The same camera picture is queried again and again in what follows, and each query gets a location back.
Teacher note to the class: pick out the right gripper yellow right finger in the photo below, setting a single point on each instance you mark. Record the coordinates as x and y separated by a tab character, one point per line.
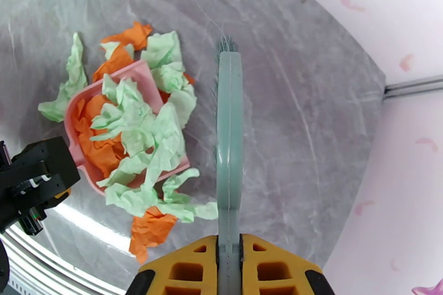
273	266

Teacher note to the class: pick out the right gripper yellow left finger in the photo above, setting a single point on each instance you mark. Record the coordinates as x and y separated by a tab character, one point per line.
183	266

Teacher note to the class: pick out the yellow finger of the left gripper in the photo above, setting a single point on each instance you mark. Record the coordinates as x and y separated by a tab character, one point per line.
63	195

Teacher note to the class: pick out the orange paper scrap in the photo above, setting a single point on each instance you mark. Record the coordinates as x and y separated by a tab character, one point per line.
135	36
149	231
100	152
114	64

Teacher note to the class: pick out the long green paper scrap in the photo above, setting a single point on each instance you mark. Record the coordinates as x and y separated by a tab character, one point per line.
74	76

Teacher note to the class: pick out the teal hand brush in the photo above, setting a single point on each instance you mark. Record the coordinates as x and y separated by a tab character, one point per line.
229	131

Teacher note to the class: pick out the pink plastic dustpan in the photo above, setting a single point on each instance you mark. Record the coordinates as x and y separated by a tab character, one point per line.
142	72

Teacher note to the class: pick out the aluminium frame post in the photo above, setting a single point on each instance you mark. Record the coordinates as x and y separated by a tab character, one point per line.
415	86

